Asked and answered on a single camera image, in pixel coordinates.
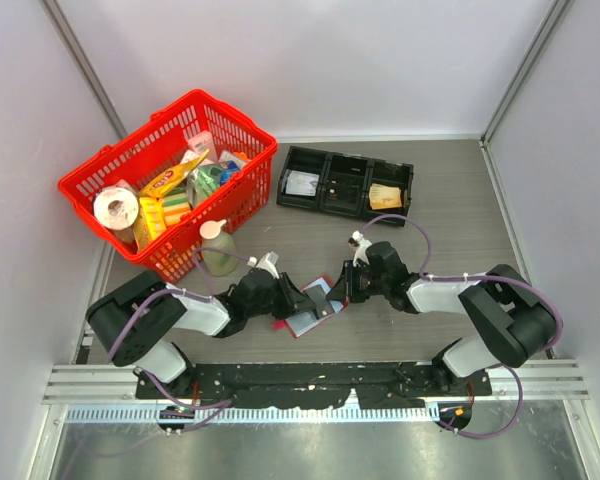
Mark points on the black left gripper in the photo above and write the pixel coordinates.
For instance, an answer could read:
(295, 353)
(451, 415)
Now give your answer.
(294, 301)

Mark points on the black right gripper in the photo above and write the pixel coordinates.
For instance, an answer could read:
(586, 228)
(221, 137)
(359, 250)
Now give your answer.
(345, 287)

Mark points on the red leather card holder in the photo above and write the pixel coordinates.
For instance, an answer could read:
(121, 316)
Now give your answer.
(302, 323)

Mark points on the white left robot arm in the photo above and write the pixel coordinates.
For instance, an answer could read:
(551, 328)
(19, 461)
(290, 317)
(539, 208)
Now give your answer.
(132, 321)

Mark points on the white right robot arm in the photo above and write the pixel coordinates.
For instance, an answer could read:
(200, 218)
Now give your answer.
(512, 324)

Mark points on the dark card in tray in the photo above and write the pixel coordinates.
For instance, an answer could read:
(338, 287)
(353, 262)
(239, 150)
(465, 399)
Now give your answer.
(342, 193)

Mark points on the white cards in tray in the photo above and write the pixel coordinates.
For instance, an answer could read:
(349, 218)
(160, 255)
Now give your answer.
(301, 183)

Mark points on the green soap pump bottle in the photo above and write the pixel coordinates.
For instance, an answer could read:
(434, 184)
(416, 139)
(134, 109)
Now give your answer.
(220, 248)

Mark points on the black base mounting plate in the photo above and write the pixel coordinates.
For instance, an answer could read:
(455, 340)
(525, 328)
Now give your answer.
(313, 386)

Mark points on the black three-compartment tray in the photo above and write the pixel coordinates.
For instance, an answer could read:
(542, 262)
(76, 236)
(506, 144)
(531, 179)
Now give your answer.
(341, 184)

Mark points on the green packaged item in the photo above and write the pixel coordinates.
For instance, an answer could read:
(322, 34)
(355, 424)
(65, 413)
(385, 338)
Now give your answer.
(203, 182)

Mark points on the yellow green sponge pack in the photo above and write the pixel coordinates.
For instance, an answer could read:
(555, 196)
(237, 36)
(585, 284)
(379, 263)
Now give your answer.
(174, 207)

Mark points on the yellow box in basket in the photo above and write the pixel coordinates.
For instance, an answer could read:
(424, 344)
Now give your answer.
(150, 223)

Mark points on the yellow snack bag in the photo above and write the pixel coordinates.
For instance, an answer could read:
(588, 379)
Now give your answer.
(173, 176)

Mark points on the red plastic shopping basket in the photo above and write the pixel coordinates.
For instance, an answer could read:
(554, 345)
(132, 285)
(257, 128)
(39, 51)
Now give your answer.
(160, 144)

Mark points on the pink white box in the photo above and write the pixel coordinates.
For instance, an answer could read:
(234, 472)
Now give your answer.
(201, 142)

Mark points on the toilet paper roll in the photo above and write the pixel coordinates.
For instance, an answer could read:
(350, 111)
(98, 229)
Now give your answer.
(116, 208)

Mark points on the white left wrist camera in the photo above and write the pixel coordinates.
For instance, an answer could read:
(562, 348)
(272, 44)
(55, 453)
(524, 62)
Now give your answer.
(267, 263)

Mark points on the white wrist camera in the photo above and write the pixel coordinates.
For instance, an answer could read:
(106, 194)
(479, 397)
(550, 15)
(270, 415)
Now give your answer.
(359, 245)
(267, 263)

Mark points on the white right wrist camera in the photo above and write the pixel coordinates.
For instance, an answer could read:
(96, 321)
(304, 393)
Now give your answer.
(359, 245)

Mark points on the slotted cable duct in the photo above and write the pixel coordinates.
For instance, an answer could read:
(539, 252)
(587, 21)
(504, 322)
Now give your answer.
(164, 414)

